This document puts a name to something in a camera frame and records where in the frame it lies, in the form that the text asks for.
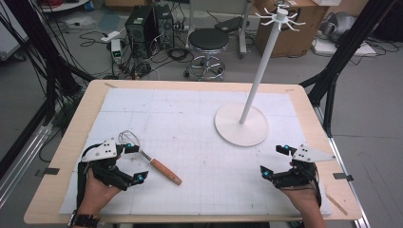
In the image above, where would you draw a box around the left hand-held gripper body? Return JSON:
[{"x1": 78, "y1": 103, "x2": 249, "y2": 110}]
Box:
[{"x1": 81, "y1": 138, "x2": 131, "y2": 192}]

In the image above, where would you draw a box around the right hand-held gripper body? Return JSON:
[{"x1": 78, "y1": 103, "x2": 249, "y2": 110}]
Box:
[{"x1": 272, "y1": 143, "x2": 337, "y2": 190}]

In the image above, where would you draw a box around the whisk with wooden handle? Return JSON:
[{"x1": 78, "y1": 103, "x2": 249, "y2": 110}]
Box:
[{"x1": 118, "y1": 129, "x2": 183, "y2": 186}]

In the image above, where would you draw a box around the white hook rack stand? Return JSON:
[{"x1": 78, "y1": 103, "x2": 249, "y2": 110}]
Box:
[{"x1": 214, "y1": 7, "x2": 307, "y2": 148}]

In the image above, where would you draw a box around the person's right hand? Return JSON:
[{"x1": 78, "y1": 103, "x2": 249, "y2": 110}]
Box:
[{"x1": 279, "y1": 181, "x2": 323, "y2": 217}]

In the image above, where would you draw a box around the person's left hand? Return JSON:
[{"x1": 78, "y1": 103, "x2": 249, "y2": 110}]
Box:
[{"x1": 77, "y1": 168, "x2": 124, "y2": 217}]

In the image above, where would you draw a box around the black tape strip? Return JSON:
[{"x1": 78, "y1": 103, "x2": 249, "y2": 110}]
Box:
[
  {"x1": 34, "y1": 167, "x2": 61, "y2": 178},
  {"x1": 332, "y1": 172, "x2": 355, "y2": 182}
]

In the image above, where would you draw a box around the thin wooden stick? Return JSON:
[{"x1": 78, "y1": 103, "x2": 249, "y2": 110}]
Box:
[{"x1": 325, "y1": 192, "x2": 349, "y2": 217}]

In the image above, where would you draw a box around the white grid mat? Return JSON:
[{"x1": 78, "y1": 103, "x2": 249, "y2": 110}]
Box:
[{"x1": 59, "y1": 87, "x2": 333, "y2": 217}]

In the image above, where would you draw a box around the black wristwatch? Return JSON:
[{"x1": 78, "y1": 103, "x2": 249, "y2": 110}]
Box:
[{"x1": 67, "y1": 211, "x2": 103, "y2": 228}]

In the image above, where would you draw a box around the white device with green display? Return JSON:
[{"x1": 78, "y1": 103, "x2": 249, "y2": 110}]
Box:
[{"x1": 110, "y1": 38, "x2": 124, "y2": 65}]

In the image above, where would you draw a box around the brown cardboard box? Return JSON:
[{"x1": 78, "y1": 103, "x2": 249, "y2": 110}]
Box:
[{"x1": 254, "y1": 0, "x2": 331, "y2": 59}]

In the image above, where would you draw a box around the white flat board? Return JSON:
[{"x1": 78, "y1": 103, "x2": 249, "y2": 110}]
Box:
[{"x1": 311, "y1": 37, "x2": 378, "y2": 58}]

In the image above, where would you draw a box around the white power strip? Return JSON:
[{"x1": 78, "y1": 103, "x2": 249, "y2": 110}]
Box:
[{"x1": 100, "y1": 29, "x2": 122, "y2": 44}]

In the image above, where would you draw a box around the large black computer tower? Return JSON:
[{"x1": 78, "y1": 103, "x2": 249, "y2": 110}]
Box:
[{"x1": 125, "y1": 5, "x2": 159, "y2": 60}]

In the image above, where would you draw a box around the narrow black computer tower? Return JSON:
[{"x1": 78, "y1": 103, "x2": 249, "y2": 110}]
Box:
[{"x1": 153, "y1": 4, "x2": 176, "y2": 50}]

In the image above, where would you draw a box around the white metal table leg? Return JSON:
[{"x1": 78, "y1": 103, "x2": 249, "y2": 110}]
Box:
[
  {"x1": 239, "y1": 0, "x2": 254, "y2": 60},
  {"x1": 188, "y1": 0, "x2": 195, "y2": 49}
]

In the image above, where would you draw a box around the grey plastic machine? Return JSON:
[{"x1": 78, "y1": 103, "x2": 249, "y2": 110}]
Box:
[{"x1": 319, "y1": 11, "x2": 359, "y2": 44}]

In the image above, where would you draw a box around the black round stool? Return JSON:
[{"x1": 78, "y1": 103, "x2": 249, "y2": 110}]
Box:
[{"x1": 182, "y1": 28, "x2": 230, "y2": 83}]

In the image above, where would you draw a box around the black bag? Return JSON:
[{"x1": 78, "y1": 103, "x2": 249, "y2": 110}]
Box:
[{"x1": 214, "y1": 15, "x2": 245, "y2": 34}]

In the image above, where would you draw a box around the round white table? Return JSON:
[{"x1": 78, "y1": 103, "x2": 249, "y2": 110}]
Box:
[{"x1": 37, "y1": 0, "x2": 91, "y2": 14}]

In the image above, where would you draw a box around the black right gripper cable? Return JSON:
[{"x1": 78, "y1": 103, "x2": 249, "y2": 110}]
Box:
[{"x1": 311, "y1": 162, "x2": 323, "y2": 207}]

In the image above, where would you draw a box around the aluminium rail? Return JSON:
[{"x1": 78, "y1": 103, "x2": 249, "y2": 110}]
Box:
[
  {"x1": 0, "y1": 123, "x2": 54, "y2": 207},
  {"x1": 313, "y1": 105, "x2": 373, "y2": 228}
]

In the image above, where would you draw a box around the coiled black cable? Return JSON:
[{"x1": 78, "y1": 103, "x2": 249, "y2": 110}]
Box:
[{"x1": 166, "y1": 47, "x2": 191, "y2": 63}]

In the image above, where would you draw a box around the black frame post with cables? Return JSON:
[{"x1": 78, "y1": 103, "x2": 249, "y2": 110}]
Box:
[{"x1": 5, "y1": 0, "x2": 97, "y2": 122}]

